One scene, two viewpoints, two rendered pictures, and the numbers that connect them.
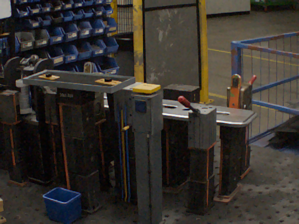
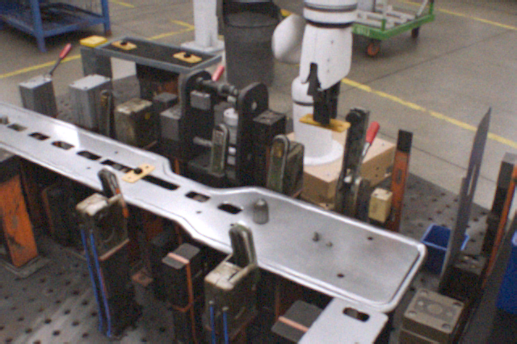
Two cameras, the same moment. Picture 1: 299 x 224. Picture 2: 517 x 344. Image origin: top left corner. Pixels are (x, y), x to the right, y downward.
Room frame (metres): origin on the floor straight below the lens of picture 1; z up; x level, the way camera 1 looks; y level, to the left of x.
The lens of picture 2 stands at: (3.24, 0.60, 1.66)
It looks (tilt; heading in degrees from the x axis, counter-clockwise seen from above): 30 degrees down; 183
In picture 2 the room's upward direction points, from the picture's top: straight up
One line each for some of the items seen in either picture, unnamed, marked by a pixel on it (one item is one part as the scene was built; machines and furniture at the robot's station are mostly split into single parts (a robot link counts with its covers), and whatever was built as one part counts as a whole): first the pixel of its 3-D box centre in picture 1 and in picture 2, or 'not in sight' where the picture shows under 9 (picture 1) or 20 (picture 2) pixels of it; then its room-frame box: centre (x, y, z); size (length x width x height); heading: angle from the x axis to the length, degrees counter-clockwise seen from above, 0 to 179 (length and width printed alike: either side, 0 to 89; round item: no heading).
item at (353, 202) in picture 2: not in sight; (346, 246); (2.21, 0.75, 0.88); 0.07 x 0.06 x 0.35; 150
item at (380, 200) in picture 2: not in sight; (371, 265); (2.28, 0.79, 0.88); 0.04 x 0.04 x 0.36; 60
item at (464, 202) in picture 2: not in sight; (463, 210); (2.50, 0.89, 1.17); 0.12 x 0.01 x 0.34; 150
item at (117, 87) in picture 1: (75, 80); (156, 53); (1.71, 0.23, 1.16); 0.37 x 0.14 x 0.02; 60
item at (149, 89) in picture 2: (79, 149); (162, 127); (1.71, 0.23, 0.92); 0.10 x 0.08 x 0.45; 60
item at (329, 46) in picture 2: (0, 6); (328, 48); (2.35, 0.67, 1.38); 0.10 x 0.07 x 0.11; 150
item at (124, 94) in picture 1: (132, 144); (99, 147); (1.81, 0.06, 0.90); 0.13 x 0.10 x 0.41; 150
